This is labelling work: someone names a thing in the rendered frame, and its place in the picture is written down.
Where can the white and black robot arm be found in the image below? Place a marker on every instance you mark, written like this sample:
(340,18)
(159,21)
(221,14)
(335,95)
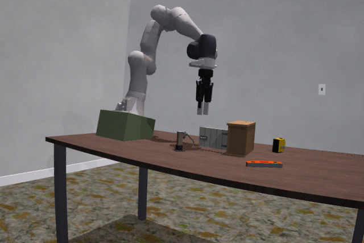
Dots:
(203,50)

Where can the yellow tape measure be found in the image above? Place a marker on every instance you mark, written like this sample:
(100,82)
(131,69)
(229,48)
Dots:
(278,145)

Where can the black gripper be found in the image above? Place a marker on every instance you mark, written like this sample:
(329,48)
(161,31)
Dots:
(204,90)

